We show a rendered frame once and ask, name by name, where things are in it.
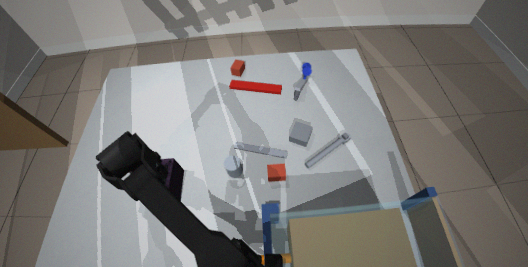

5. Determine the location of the small red cube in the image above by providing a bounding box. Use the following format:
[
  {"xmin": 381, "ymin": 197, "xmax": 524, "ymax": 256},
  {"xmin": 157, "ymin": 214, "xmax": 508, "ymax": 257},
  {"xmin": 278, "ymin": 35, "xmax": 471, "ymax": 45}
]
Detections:
[
  {"xmin": 267, "ymin": 164, "xmax": 286, "ymax": 182},
  {"xmin": 230, "ymin": 60, "xmax": 245, "ymax": 77}
]

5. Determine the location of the dark grey cylinder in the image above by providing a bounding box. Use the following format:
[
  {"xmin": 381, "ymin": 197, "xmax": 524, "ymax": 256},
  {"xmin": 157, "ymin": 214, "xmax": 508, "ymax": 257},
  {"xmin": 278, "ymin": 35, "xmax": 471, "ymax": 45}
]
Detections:
[{"xmin": 224, "ymin": 156, "xmax": 243, "ymax": 178}]

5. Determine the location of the red flat bar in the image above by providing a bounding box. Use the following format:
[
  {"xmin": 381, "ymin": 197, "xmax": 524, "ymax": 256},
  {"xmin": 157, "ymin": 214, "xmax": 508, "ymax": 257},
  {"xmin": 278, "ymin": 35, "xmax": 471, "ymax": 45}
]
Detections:
[{"xmin": 229, "ymin": 80, "xmax": 282, "ymax": 95}]

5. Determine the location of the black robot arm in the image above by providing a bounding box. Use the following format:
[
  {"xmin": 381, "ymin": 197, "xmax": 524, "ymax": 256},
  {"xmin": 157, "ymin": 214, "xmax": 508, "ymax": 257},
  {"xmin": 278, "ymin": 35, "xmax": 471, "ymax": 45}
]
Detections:
[{"xmin": 96, "ymin": 131, "xmax": 264, "ymax": 267}]

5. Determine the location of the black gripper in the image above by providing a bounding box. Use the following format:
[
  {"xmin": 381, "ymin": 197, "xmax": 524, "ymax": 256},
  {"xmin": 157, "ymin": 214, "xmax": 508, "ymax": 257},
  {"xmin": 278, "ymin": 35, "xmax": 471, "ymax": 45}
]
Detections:
[{"xmin": 247, "ymin": 253, "xmax": 283, "ymax": 267}]

